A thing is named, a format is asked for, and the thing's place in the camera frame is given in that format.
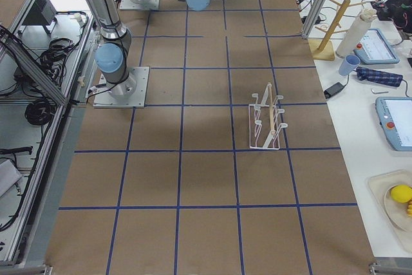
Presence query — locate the black power adapter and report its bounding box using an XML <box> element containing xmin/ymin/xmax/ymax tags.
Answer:
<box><xmin>323</xmin><ymin>82</ymin><xmax>346</xmax><ymax>99</ymax></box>

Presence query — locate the blue teach pendant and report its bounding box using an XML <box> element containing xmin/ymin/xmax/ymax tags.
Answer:
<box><xmin>375</xmin><ymin>97</ymin><xmax>411</xmax><ymax>151</ymax></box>
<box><xmin>354</xmin><ymin>28</ymin><xmax>400</xmax><ymax>64</ymax></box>

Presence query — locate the wooden mug tree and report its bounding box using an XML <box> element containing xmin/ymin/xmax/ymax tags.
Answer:
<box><xmin>308</xmin><ymin>0</ymin><xmax>364</xmax><ymax>61</ymax></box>

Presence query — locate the cream plate tray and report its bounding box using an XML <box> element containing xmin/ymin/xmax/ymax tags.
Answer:
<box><xmin>368</xmin><ymin>170</ymin><xmax>411</xmax><ymax>253</ymax></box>

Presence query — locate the white thermos bottle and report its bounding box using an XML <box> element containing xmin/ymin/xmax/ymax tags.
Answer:
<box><xmin>335</xmin><ymin>8</ymin><xmax>377</xmax><ymax>58</ymax></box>

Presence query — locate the plaid blue cloth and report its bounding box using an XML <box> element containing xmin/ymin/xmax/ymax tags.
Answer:
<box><xmin>355</xmin><ymin>66</ymin><xmax>403</xmax><ymax>88</ymax></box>

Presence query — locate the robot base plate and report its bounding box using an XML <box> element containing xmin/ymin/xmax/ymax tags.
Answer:
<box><xmin>93</xmin><ymin>66</ymin><xmax>149</xmax><ymax>108</ymax></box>

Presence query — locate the white wire cup rack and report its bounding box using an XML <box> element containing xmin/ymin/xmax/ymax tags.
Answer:
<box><xmin>248</xmin><ymin>82</ymin><xmax>288</xmax><ymax>151</ymax></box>

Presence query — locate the blue cup on desk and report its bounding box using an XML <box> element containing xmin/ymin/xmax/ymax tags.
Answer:
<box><xmin>338</xmin><ymin>55</ymin><xmax>361</xmax><ymax>76</ymax></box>

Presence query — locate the yellow lemon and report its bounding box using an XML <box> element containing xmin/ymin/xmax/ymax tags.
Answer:
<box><xmin>390</xmin><ymin>184</ymin><xmax>412</xmax><ymax>203</ymax></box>

